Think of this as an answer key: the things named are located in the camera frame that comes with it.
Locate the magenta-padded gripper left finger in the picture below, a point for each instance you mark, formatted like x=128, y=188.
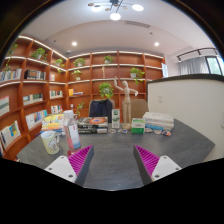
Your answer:
x=65, y=166

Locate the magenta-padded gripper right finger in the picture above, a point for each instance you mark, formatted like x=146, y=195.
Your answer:
x=163, y=166

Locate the clear plastic water bottle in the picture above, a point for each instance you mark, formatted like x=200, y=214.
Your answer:
x=72, y=133

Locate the yellow striped ceramic mug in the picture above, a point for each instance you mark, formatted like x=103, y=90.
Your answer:
x=50, y=143

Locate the orange blue round badge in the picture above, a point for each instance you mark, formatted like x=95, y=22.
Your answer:
x=166, y=133

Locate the small round badge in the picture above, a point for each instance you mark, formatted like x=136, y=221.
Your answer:
x=148, y=130
x=157, y=132
x=122, y=131
x=112, y=131

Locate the stack of white books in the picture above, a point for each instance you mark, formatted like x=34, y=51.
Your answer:
x=158, y=120

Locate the small green white box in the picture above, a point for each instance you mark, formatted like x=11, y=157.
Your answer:
x=138, y=126

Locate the stack of dark books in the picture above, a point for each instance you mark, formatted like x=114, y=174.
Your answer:
x=93, y=124

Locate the brown chair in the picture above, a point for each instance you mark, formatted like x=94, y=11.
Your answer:
x=140, y=108

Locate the white counter with dark top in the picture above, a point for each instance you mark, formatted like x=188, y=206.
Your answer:
x=190, y=106

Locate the chair with dark jacket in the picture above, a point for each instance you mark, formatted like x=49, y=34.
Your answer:
x=100, y=110

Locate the tall green white carton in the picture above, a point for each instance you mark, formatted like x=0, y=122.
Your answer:
x=116, y=118

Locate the orange wooden shelf unit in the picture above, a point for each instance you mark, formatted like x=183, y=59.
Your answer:
x=43, y=86

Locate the grey curtain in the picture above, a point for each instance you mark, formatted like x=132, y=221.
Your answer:
x=193, y=66

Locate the window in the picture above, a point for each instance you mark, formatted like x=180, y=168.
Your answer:
x=216, y=65

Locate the recessed ceiling spotlight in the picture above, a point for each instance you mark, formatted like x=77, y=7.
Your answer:
x=156, y=44
x=74, y=43

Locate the ceiling air vent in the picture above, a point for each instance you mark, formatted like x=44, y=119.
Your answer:
x=137, y=24

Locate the branched ceiling lamp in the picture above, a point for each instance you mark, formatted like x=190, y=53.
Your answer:
x=115, y=10

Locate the white wall socket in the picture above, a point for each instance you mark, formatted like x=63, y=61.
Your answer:
x=160, y=99

